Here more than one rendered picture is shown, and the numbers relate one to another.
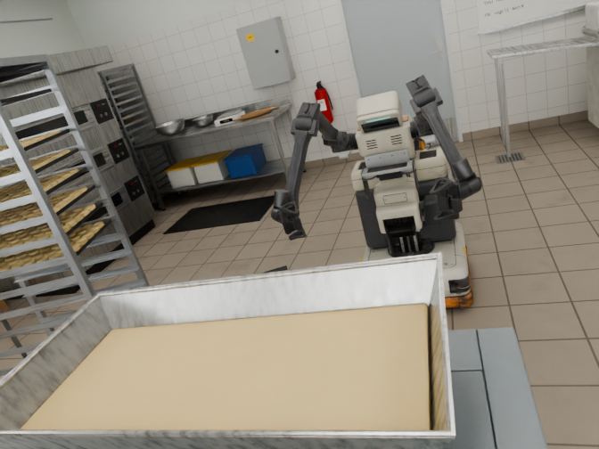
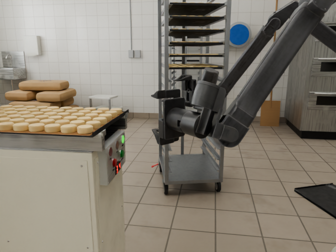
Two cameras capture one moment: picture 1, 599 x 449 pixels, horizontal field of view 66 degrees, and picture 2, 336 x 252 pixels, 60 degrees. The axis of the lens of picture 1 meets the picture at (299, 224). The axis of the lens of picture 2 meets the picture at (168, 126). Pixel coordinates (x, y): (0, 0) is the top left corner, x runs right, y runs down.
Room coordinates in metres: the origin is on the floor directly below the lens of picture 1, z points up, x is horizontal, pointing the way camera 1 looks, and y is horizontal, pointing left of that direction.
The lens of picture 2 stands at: (1.28, -1.23, 1.15)
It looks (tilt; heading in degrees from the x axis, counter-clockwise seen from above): 14 degrees down; 77
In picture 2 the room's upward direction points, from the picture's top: straight up
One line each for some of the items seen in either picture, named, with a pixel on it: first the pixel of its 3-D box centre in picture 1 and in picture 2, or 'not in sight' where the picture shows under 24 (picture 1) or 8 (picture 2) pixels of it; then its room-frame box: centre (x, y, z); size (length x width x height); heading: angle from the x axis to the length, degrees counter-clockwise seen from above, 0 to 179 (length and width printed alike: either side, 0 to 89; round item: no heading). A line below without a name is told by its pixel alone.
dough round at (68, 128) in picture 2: not in sight; (68, 128); (1.17, -0.26, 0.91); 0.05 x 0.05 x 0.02
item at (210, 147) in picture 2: not in sight; (209, 146); (2.21, 1.16, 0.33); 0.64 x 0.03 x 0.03; 83
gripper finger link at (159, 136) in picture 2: (444, 210); (163, 127); (1.43, -0.49, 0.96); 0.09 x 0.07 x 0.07; 114
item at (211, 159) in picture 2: not in sight; (208, 155); (2.21, 1.16, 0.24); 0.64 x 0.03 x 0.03; 83
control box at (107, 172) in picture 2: not in sight; (113, 155); (1.31, -0.15, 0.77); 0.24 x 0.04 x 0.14; 70
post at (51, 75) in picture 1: (121, 232); (225, 78); (2.20, 0.85, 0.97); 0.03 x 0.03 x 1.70; 83
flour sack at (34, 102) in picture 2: not in sight; (35, 105); (0.21, 3.81, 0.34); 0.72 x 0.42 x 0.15; 163
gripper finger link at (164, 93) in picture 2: (440, 191); (162, 102); (1.43, -0.49, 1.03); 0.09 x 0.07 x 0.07; 114
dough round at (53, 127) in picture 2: not in sight; (52, 128); (1.11, -0.24, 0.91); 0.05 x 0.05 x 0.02
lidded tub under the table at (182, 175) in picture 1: (188, 172); not in sight; (6.04, 1.21, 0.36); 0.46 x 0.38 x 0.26; 157
